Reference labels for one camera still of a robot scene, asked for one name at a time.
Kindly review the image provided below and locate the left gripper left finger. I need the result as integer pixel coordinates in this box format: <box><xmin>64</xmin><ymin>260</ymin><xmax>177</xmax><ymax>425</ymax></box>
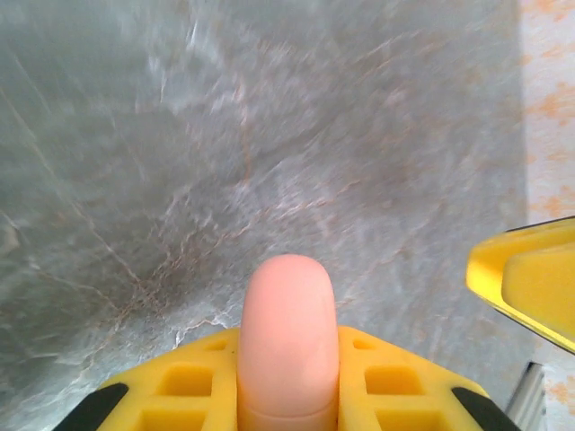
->
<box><xmin>52</xmin><ymin>326</ymin><xmax>240</xmax><ymax>431</ymax></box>

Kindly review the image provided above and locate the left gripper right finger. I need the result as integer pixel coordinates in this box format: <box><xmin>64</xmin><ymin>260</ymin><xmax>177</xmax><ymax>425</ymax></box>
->
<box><xmin>336</xmin><ymin>325</ymin><xmax>518</xmax><ymax>431</ymax></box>

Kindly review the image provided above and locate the pink earbud charging case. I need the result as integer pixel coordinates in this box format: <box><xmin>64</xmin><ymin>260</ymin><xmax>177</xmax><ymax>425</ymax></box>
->
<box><xmin>236</xmin><ymin>254</ymin><xmax>339</xmax><ymax>431</ymax></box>

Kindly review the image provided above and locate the aluminium mounting beam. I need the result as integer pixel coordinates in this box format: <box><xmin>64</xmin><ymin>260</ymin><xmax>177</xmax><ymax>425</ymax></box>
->
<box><xmin>505</xmin><ymin>358</ymin><xmax>547</xmax><ymax>426</ymax></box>

